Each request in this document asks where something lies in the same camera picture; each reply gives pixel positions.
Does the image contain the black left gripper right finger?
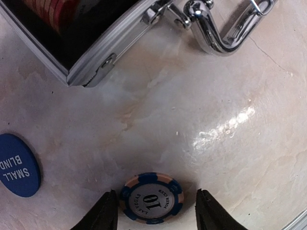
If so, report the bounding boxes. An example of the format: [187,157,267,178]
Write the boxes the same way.
[195,189,247,230]

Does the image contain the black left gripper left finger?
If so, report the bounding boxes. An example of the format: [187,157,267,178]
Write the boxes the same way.
[71,190,118,230]

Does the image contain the blue round button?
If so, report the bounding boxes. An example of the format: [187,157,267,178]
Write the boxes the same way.
[0,133,41,197]

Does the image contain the aluminium poker chip case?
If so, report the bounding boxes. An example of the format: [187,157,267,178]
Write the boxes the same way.
[0,0,275,87]

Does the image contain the red poker chip stack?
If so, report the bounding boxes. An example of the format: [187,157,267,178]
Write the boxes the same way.
[22,0,81,34]

